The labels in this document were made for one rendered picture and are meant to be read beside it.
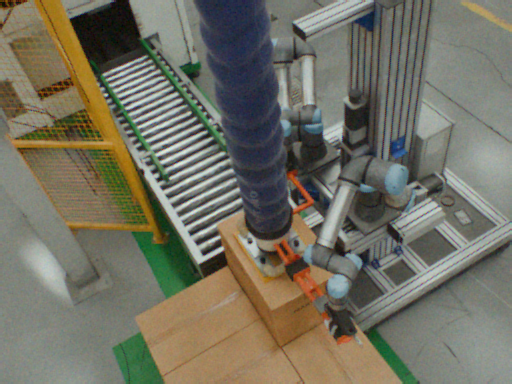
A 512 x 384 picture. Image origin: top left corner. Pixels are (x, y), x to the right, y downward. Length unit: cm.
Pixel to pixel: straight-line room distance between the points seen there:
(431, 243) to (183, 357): 172
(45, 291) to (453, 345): 276
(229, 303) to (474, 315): 154
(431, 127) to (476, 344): 140
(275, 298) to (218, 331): 53
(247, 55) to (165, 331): 177
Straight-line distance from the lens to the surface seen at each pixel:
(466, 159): 445
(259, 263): 264
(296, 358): 286
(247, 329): 295
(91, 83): 305
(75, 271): 390
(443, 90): 501
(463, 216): 379
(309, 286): 242
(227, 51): 173
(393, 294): 340
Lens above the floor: 318
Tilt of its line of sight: 49 degrees down
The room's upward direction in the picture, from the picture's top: 11 degrees counter-clockwise
